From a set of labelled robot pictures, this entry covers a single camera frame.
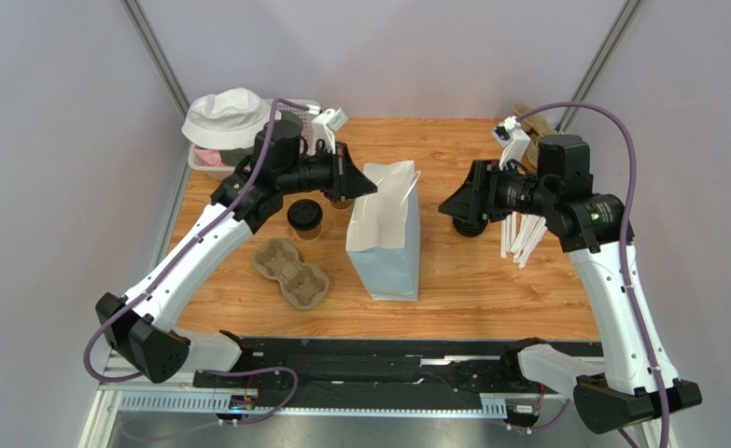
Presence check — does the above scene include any white bucket hat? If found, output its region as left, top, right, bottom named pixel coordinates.
left=181, top=88, right=272, bottom=150

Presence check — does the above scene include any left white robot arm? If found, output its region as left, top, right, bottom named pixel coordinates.
left=95, top=120, right=377, bottom=384

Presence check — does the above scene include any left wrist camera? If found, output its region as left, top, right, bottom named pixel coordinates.
left=311, top=108, right=348, bottom=154

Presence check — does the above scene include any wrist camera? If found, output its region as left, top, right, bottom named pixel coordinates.
left=311, top=108, right=348, bottom=154
left=491, top=116, right=531, bottom=170

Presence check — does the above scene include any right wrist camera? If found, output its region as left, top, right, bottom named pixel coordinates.
left=491, top=116, right=531, bottom=170

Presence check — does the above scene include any bundle of wrapped straws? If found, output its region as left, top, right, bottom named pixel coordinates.
left=500, top=212, right=547, bottom=269

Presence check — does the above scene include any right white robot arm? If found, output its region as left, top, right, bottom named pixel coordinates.
left=439, top=134, right=703, bottom=434

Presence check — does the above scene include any black coffee cup lid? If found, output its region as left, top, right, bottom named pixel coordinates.
left=287, top=199, right=323, bottom=231

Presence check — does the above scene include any stack of paper cups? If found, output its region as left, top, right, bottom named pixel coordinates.
left=330, top=199, right=355, bottom=211

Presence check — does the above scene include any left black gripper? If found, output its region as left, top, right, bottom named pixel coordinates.
left=278, top=142, right=378, bottom=204

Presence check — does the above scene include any white paper coffee cup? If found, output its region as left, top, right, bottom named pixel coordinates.
left=293, top=225, right=322, bottom=241

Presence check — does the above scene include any olive green cloth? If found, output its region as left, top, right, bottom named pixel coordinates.
left=218, top=110, right=303, bottom=167

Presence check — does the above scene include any white paper bag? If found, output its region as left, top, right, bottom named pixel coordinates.
left=345, top=161, right=421, bottom=301

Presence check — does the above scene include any brown cardboard cup carrier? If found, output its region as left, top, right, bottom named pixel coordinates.
left=251, top=238, right=330, bottom=311

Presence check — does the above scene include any white plastic basket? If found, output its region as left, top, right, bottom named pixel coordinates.
left=188, top=99, right=321, bottom=180

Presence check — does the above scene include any cardboard cup carrier stack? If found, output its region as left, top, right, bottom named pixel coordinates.
left=520, top=114, right=557, bottom=172

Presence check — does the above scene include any pink cloth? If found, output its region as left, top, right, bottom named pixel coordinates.
left=192, top=147, right=224, bottom=167

